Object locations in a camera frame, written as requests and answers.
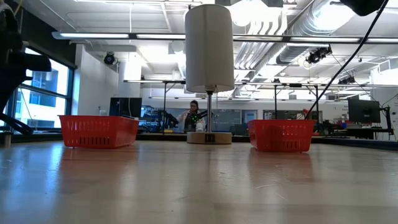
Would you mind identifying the long ceiling light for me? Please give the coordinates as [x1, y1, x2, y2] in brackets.
[52, 30, 187, 40]
[233, 35, 374, 44]

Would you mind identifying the red plastic basket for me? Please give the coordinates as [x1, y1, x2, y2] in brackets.
[247, 119, 317, 154]
[58, 114, 140, 149]

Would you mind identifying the black computer monitor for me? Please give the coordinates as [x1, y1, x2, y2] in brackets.
[109, 97, 143, 118]
[347, 98, 381, 124]

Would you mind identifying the person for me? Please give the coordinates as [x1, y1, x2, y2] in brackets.
[177, 100, 206, 133]

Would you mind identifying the white shade table lamp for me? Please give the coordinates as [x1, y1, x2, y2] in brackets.
[185, 3, 236, 145]

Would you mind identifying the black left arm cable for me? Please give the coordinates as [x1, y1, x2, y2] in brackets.
[0, 112, 34, 136]

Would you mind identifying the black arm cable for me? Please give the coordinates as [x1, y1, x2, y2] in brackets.
[0, 112, 34, 136]
[305, 0, 390, 120]

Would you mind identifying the black round ceiling camera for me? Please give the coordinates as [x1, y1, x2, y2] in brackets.
[103, 52, 117, 66]

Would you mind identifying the black metal frame stand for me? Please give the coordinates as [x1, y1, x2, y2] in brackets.
[272, 82, 320, 121]
[123, 79, 187, 119]

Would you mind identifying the silver ventilation duct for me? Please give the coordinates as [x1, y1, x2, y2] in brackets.
[275, 0, 355, 65]

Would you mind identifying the black ceiling camera cluster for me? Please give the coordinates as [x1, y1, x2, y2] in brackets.
[306, 45, 333, 65]

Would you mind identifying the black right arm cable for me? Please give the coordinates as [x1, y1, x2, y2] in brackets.
[305, 0, 390, 120]

